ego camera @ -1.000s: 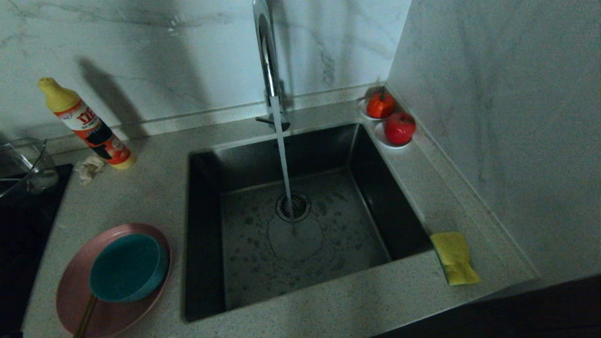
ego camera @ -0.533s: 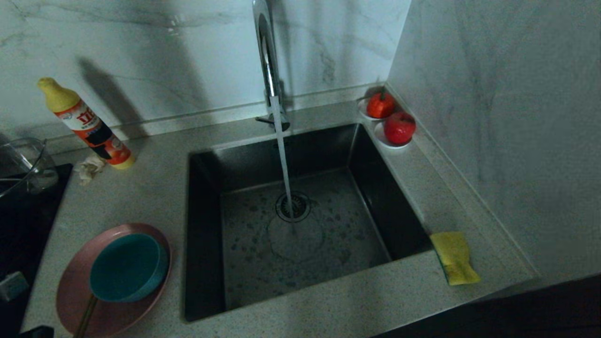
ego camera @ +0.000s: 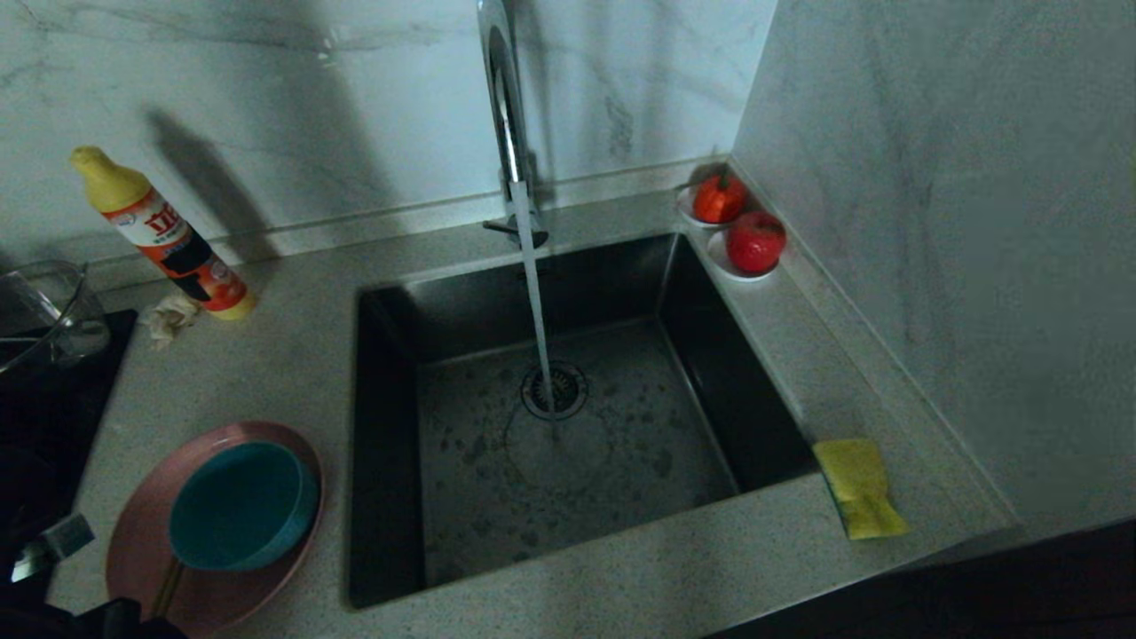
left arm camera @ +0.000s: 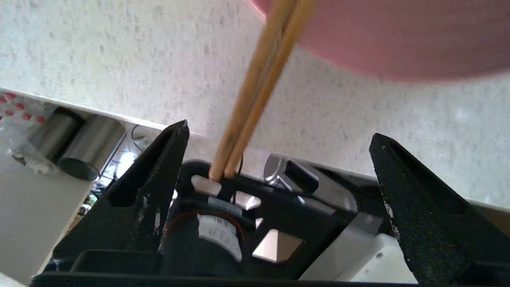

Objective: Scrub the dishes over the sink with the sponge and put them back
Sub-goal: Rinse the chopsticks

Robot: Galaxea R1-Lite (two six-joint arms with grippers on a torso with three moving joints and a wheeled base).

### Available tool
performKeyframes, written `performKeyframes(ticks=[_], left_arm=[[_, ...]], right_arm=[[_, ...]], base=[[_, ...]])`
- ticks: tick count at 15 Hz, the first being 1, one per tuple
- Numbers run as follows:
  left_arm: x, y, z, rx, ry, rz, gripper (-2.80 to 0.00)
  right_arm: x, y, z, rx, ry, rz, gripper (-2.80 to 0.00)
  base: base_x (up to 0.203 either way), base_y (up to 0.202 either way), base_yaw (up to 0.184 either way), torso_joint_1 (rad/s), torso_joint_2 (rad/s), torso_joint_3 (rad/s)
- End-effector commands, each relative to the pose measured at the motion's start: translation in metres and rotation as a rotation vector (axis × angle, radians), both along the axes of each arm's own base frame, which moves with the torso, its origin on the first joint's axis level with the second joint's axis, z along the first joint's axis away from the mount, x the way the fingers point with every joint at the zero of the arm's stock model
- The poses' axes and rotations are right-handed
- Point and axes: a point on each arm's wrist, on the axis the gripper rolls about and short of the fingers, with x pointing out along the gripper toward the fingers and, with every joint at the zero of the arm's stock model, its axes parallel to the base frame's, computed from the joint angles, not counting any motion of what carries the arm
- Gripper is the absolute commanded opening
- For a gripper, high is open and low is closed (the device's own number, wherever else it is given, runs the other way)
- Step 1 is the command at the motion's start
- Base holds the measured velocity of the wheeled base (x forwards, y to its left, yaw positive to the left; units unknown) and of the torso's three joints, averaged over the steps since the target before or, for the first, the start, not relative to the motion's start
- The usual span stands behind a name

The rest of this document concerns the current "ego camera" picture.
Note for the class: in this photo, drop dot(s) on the running water stream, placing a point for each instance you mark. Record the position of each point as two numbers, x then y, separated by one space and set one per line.
535 302

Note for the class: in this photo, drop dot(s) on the orange-red tomato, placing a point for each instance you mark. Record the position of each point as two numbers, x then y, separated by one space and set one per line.
719 200

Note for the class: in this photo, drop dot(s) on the chrome kitchen faucet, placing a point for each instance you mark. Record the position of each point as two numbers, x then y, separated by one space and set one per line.
510 106

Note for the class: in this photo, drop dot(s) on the yellow sponge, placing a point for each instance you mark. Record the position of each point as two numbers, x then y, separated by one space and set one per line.
859 488

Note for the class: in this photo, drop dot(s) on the teal bowl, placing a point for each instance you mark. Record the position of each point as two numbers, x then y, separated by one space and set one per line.
241 506

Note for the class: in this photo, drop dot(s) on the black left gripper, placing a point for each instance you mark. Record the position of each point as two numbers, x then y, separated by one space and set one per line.
89 621

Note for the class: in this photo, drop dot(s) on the pink plate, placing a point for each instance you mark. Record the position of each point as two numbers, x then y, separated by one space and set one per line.
222 596

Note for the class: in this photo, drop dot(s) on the small white dish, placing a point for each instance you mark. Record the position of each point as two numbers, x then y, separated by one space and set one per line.
720 262
684 209

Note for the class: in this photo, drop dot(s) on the clear glass pot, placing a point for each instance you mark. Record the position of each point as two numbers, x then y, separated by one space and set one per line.
49 328

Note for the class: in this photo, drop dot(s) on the red apple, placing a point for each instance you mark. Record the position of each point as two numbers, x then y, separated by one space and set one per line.
756 241

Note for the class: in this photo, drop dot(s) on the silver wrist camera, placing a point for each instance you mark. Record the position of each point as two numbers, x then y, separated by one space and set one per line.
53 546

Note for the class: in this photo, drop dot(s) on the crumpled white tissue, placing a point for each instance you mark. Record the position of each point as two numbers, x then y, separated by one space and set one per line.
169 321

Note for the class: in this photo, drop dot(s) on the black cooktop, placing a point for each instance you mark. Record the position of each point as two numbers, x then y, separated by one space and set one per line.
53 417

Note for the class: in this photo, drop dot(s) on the stainless steel sink basin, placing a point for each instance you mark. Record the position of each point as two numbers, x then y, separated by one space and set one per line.
621 479

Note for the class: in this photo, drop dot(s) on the round metal drain strainer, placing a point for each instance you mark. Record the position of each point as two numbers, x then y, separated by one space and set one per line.
572 390

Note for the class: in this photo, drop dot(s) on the brown wooden chopstick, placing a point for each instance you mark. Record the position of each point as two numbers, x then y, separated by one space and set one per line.
170 587

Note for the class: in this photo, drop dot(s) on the yellow-capped orange dish soap bottle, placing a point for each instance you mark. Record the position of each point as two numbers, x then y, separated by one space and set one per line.
173 248

